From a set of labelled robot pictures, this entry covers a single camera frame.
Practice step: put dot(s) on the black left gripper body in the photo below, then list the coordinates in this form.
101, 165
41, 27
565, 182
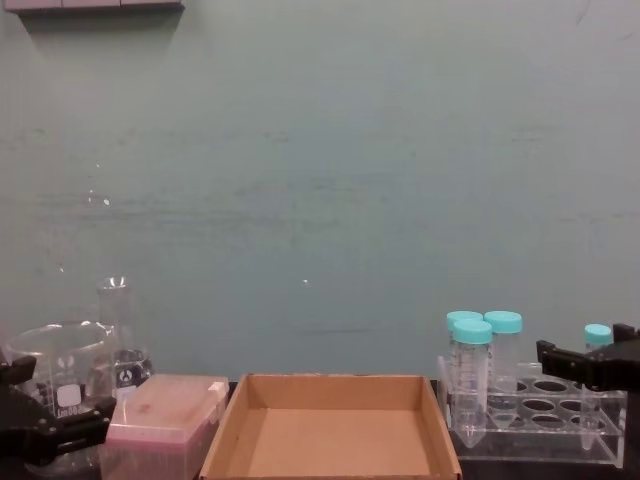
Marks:
15, 425

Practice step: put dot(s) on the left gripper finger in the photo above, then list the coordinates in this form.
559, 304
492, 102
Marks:
75, 425
17, 370

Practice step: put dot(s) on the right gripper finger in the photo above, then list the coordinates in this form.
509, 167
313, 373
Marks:
627, 334
565, 365

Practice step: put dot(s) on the clear tube with teal cap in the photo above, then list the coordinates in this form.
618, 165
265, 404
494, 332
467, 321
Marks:
596, 335
462, 316
471, 380
504, 360

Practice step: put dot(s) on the clear glass beaker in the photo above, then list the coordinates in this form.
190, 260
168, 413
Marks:
60, 360

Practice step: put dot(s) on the clear acrylic tube rack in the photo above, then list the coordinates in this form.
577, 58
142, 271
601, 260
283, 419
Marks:
545, 430

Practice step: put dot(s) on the clear glass conical flask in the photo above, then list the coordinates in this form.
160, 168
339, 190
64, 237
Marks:
120, 350

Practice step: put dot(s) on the pink pipette tip box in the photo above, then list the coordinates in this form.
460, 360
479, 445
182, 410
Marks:
165, 420

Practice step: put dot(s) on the shallow brown cardboard tray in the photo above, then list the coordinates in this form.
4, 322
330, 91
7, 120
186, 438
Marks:
330, 435

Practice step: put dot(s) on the grey wall shelf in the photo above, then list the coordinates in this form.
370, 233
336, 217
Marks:
100, 6

